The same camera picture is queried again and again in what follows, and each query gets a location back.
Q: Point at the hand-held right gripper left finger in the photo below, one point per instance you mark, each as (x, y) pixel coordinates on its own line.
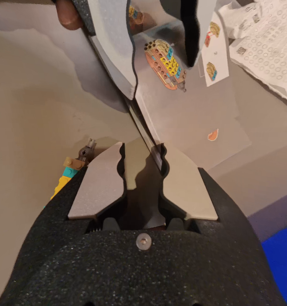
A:
(98, 186)

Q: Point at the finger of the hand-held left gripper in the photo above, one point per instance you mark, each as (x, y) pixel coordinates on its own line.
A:
(112, 35)
(204, 14)

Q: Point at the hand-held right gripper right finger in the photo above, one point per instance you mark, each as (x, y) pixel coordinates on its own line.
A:
(186, 188)

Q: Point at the multicoloured lego build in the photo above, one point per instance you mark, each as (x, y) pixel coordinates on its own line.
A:
(70, 172)

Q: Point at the grey lego instruction booklet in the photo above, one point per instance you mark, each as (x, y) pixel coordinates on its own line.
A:
(181, 107)

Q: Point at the person's left hand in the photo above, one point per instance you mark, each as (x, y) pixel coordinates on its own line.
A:
(68, 16)

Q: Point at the large white paper bag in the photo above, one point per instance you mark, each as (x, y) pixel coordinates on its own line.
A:
(265, 47)

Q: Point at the blue plastic bin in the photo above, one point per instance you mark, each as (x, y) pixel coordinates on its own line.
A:
(282, 263)

